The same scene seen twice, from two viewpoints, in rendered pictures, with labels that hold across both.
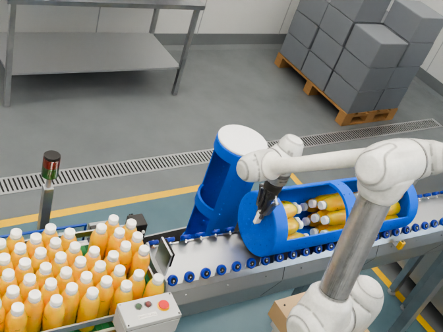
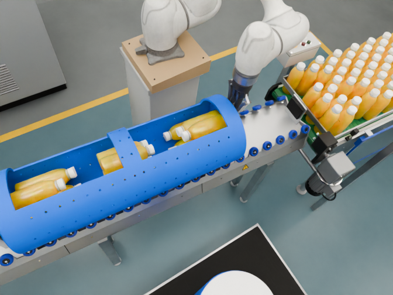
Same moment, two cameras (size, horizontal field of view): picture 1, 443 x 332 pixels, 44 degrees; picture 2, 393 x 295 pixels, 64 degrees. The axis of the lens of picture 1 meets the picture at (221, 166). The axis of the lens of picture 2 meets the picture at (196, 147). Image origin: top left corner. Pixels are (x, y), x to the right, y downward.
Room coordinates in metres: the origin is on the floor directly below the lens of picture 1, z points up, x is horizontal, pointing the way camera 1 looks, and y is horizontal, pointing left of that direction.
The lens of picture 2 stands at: (2.58, -0.30, 2.18)
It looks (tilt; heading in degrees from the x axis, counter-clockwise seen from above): 60 degrees down; 182
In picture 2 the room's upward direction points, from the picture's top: 12 degrees clockwise
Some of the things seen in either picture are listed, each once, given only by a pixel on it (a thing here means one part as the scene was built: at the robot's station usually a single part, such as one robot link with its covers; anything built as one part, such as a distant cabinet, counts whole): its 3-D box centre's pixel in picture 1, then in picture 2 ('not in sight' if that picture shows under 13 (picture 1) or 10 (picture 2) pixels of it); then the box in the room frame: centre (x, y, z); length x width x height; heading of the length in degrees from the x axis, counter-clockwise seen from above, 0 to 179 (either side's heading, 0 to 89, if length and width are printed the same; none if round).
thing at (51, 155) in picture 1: (50, 170); not in sight; (1.59, 0.61, 1.18); 0.06 x 0.06 x 0.16
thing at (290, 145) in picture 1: (285, 154); (257, 46); (1.78, -0.21, 1.50); 0.13 x 0.11 x 0.16; 141
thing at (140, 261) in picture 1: (139, 266); (310, 99); (1.46, 0.16, 0.99); 0.07 x 0.07 x 0.19
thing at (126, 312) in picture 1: (147, 317); (297, 49); (1.20, 0.06, 1.05); 0.20 x 0.10 x 0.10; 130
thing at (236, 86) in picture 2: (271, 189); (241, 86); (1.79, -0.22, 1.32); 0.08 x 0.07 x 0.09; 40
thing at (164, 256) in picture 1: (165, 255); (294, 110); (1.56, 0.09, 0.99); 0.10 x 0.02 x 0.12; 40
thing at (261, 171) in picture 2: not in sight; (254, 182); (1.65, 0.08, 0.31); 0.06 x 0.06 x 0.63; 40
